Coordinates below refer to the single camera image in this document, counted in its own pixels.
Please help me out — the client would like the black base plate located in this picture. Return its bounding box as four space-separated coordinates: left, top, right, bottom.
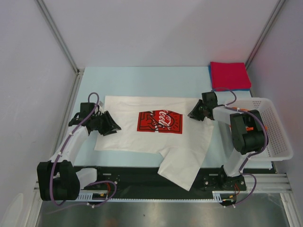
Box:
85 166 247 200

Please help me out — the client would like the white plastic basket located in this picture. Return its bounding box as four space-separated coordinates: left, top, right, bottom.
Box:
230 97 293 161

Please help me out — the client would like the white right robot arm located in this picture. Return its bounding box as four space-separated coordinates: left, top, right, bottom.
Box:
188 99 268 190

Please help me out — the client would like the orange t shirt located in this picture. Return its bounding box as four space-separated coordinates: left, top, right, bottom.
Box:
232 107 267 131

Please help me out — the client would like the aluminium frame post left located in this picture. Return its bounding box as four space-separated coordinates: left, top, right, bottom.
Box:
34 0 79 74

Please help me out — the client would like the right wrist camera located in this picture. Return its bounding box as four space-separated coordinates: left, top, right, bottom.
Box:
202 91 218 107

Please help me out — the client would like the white t shirt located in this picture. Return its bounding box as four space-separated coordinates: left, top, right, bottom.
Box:
95 96 214 191

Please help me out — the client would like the aluminium frame post right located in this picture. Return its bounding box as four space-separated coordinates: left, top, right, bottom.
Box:
245 0 288 69

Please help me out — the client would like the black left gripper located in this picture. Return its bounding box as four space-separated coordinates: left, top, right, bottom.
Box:
91 111 121 136

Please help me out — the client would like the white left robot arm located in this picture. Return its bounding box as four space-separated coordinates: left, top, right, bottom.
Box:
37 102 121 202

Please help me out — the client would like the folded red t shirt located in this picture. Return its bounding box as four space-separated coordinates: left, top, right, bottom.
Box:
210 61 251 91

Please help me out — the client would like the folded blue t shirt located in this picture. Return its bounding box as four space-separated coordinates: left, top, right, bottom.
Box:
208 64 250 91

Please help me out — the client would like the aluminium frame post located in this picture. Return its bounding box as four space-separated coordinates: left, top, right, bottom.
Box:
34 0 79 74
245 0 288 69

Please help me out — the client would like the white slotted cable duct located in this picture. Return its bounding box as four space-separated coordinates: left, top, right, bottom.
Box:
76 191 236 203

